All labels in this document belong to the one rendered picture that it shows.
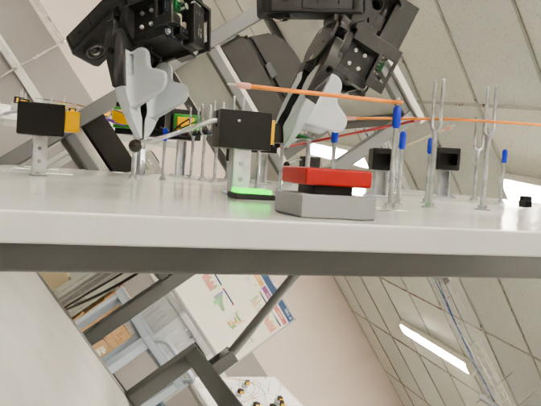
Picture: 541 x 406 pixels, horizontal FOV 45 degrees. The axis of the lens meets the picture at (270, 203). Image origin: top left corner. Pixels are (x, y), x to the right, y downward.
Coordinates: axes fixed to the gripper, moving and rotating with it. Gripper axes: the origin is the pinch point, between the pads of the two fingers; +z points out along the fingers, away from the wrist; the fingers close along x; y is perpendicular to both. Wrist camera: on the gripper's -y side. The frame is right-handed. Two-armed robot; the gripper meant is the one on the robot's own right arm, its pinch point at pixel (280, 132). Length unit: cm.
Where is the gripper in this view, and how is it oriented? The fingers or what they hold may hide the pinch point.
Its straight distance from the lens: 73.0
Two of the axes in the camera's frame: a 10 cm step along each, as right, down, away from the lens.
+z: -4.6, 8.9, -0.6
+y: 8.5, 4.6, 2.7
